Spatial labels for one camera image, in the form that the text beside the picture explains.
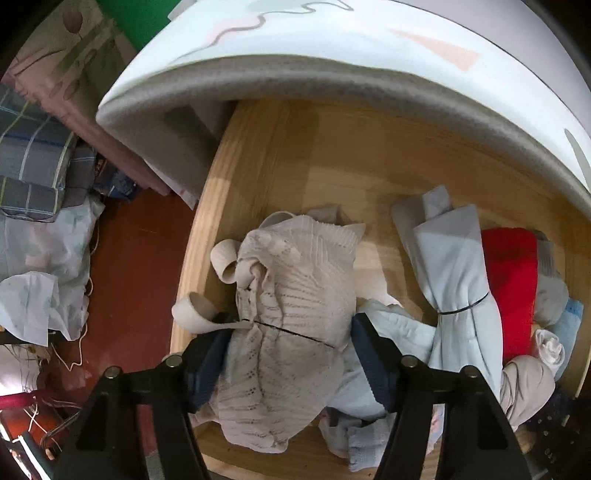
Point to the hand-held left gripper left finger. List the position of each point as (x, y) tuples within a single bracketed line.
[(207, 364)]

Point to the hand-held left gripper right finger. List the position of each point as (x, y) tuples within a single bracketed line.
[(374, 364)]

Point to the pale blue underwear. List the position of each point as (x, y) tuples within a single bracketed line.
[(411, 327)]

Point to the beige knit underwear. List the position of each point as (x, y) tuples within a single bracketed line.
[(286, 286)]

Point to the light blue banded underwear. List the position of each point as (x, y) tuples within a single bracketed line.
[(452, 258)]

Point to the wooden drawer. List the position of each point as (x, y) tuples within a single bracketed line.
[(323, 161)]

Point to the beige smooth underwear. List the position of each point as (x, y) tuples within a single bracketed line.
[(526, 383)]

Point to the plain grey underwear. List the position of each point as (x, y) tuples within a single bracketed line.
[(551, 295)]

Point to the red underwear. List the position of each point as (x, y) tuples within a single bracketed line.
[(508, 277)]

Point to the small white garment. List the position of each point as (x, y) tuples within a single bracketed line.
[(549, 348)]

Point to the blue knit garment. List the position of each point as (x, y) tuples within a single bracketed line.
[(570, 323)]

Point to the white crumpled sheet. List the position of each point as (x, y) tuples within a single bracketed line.
[(46, 240)]

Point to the dark blue packet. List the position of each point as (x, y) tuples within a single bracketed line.
[(115, 180)]

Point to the white printed bed mattress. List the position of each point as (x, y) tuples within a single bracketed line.
[(323, 37)]

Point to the pink floral bedding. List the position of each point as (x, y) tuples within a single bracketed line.
[(69, 50)]

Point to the green cloth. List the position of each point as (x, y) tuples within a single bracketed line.
[(138, 18)]

